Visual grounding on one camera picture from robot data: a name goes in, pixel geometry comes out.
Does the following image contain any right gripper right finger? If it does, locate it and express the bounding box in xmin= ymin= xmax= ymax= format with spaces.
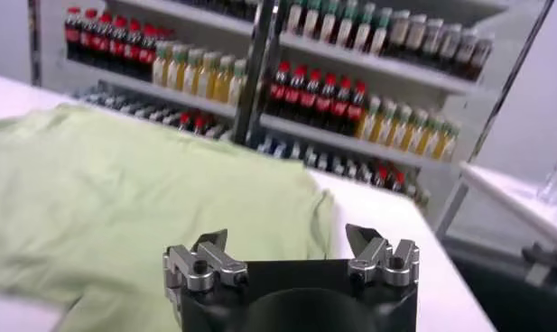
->
xmin=345 ymin=224 xmax=421 ymax=288

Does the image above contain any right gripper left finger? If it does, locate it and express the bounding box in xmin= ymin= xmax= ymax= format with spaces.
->
xmin=162 ymin=228 xmax=250 ymax=294

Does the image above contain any light green shirt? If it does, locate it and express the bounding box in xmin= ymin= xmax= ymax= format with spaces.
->
xmin=0 ymin=104 xmax=338 ymax=332

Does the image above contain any white table with legs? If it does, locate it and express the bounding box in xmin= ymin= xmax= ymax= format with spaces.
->
xmin=458 ymin=160 xmax=557 ymax=254

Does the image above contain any clear bottle red label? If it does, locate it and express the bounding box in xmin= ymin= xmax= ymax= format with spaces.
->
xmin=537 ymin=155 xmax=557 ymax=207

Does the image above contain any white beverage display shelf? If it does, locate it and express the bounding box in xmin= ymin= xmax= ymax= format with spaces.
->
xmin=38 ymin=0 xmax=265 ymax=145
xmin=235 ymin=0 xmax=514 ymax=217

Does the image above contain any dark bottle green cap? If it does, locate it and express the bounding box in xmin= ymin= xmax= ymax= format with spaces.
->
xmin=286 ymin=0 xmax=306 ymax=33
xmin=369 ymin=6 xmax=393 ymax=56
xmin=319 ymin=0 xmax=339 ymax=42
xmin=352 ymin=2 xmax=375 ymax=51
xmin=302 ymin=0 xmax=322 ymax=38
xmin=335 ymin=0 xmax=357 ymax=47

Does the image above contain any glass door black frame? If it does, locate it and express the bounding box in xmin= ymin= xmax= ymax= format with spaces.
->
xmin=434 ymin=0 xmax=557 ymax=239
xmin=27 ymin=0 xmax=42 ymax=88

